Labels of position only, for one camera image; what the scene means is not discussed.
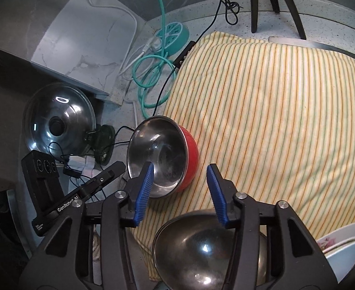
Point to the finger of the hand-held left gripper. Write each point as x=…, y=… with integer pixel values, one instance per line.
x=105, y=178

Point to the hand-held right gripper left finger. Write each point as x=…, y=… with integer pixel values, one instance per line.
x=144, y=193

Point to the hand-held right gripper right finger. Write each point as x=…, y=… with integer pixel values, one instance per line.
x=218, y=193

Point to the red steel bowl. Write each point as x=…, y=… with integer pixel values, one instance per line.
x=165, y=145

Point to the large steel bowl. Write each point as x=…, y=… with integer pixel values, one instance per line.
x=195, y=247

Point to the white plate small pink flowers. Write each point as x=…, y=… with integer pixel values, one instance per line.
x=352, y=231

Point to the small white bowl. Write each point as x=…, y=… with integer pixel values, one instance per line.
x=349, y=262

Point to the white power strip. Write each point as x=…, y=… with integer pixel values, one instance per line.
x=84, y=161

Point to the dark green mini fan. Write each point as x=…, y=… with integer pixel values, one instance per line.
x=100, y=139

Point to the beige knitted cloth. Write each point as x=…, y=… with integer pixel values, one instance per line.
x=96, y=247

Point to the glass pot lid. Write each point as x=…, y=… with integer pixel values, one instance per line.
x=44, y=111

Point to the yellow striped cloth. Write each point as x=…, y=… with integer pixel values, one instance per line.
x=271, y=127

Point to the teal round power strip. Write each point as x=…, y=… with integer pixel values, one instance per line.
x=177, y=36

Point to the black mini tripod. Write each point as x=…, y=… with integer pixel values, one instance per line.
x=254, y=6

